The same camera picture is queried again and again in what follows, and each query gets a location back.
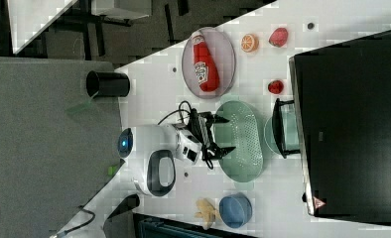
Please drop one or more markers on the green plastic cup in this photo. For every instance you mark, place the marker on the green plastic cup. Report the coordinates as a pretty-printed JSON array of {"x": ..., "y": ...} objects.
[{"x": 281, "y": 133}]

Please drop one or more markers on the red strawberry toy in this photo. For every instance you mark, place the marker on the red strawberry toy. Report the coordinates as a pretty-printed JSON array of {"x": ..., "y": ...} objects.
[{"x": 276, "y": 86}]

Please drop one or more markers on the red plush fruit toy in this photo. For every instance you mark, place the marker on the red plush fruit toy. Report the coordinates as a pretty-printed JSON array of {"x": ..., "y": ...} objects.
[{"x": 279, "y": 37}]

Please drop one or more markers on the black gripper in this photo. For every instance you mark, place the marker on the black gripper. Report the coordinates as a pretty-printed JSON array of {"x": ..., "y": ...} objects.
[{"x": 199, "y": 125}]

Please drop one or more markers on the yellow plush toy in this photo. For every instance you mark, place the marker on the yellow plush toy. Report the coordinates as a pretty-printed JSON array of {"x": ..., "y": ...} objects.
[{"x": 206, "y": 212}]

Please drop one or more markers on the grey round plate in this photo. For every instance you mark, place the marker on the grey round plate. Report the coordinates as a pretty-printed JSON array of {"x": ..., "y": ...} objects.
[{"x": 222, "y": 53}]

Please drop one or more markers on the red plush ketchup bottle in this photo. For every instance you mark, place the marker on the red plush ketchup bottle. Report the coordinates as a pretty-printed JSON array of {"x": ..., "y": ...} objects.
[{"x": 205, "y": 68}]

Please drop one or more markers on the black cylinder container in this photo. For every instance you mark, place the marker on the black cylinder container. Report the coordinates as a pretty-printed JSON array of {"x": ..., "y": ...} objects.
[{"x": 107, "y": 84}]

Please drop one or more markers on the orange slice toy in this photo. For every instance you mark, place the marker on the orange slice toy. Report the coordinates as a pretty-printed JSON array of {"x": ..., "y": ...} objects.
[{"x": 249, "y": 43}]

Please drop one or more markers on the green oval plastic strainer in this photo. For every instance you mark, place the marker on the green oval plastic strainer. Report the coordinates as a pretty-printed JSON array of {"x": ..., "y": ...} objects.
[{"x": 242, "y": 131}]

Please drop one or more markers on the blue plastic bowl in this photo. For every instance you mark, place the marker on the blue plastic bowl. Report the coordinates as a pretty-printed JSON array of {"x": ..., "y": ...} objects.
[{"x": 235, "y": 210}]

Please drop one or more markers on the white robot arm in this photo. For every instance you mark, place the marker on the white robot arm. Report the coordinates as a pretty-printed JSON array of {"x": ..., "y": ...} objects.
[{"x": 149, "y": 152}]

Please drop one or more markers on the black microwave oven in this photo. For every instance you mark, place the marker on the black microwave oven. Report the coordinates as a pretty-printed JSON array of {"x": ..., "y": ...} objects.
[{"x": 342, "y": 104}]

